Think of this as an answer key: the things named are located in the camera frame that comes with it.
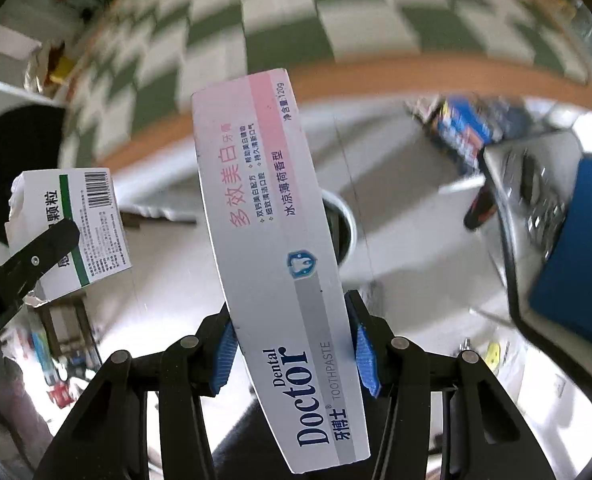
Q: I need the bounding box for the white pink toothpaste box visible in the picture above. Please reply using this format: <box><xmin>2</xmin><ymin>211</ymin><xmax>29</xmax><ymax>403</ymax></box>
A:
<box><xmin>191</xmin><ymin>67</ymin><xmax>371</xmax><ymax>475</ymax></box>

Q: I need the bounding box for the black bag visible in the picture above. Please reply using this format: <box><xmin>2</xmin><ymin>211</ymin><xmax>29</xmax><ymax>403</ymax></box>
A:
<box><xmin>0</xmin><ymin>102</ymin><xmax>69</xmax><ymax>246</ymax></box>

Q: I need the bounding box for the green white checkered mat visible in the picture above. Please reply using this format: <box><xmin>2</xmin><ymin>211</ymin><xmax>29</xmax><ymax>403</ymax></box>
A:
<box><xmin>58</xmin><ymin>0</ymin><xmax>592</xmax><ymax>171</ymax></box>

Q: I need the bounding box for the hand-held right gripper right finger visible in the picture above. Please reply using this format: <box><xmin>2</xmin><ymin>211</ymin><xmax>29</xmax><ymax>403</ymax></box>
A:
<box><xmin>345</xmin><ymin>290</ymin><xmax>559</xmax><ymax>480</ymax></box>

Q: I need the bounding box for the white trash bin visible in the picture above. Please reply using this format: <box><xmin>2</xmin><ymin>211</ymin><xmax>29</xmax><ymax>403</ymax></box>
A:
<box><xmin>321</xmin><ymin>189</ymin><xmax>360</xmax><ymax>267</ymax></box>

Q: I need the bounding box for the yellow bucket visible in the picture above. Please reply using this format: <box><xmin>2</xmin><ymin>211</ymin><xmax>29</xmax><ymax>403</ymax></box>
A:
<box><xmin>48</xmin><ymin>55</ymin><xmax>77</xmax><ymax>86</ymax></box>

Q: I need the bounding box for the white medicine box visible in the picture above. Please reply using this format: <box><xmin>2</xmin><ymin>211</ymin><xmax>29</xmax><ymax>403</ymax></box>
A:
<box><xmin>4</xmin><ymin>167</ymin><xmax>133</xmax><ymax>303</ymax></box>

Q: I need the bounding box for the blue chair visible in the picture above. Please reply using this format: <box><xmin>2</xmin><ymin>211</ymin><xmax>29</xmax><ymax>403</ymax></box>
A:
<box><xmin>478</xmin><ymin>132</ymin><xmax>592</xmax><ymax>352</ymax></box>

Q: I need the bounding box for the white yellow plastic bag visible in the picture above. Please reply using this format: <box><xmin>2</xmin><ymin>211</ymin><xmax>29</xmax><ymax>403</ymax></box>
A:
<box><xmin>456</xmin><ymin>335</ymin><xmax>526</xmax><ymax>391</ymax></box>

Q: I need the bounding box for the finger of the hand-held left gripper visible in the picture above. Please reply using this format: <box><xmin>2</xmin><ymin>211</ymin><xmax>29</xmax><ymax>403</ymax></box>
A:
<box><xmin>0</xmin><ymin>219</ymin><xmax>81</xmax><ymax>311</ymax></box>

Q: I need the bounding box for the black red bottle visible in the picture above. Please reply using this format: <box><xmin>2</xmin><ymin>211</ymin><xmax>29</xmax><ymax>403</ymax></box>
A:
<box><xmin>463</xmin><ymin>180</ymin><xmax>499</xmax><ymax>232</ymax></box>

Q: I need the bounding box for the brown low shelf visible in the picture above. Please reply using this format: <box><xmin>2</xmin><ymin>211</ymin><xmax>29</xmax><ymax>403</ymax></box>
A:
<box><xmin>23</xmin><ymin>292</ymin><xmax>104</xmax><ymax>361</ymax></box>

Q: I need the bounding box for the pile of clothes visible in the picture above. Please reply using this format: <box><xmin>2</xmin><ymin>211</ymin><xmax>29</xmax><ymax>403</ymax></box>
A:
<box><xmin>23</xmin><ymin>40</ymin><xmax>72</xmax><ymax>96</ymax></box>

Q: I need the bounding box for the blue printed carton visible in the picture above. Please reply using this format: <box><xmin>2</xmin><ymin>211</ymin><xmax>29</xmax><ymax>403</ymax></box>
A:
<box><xmin>406</xmin><ymin>95</ymin><xmax>531</xmax><ymax>176</ymax></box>

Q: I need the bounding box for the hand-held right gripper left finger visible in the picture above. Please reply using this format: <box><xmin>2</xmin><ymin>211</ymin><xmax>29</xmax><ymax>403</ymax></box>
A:
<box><xmin>33</xmin><ymin>305</ymin><xmax>237</xmax><ymax>480</ymax></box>

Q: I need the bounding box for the person's leg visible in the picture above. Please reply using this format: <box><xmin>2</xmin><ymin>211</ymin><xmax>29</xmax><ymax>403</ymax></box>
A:
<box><xmin>211</xmin><ymin>397</ymin><xmax>297</xmax><ymax>480</ymax></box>

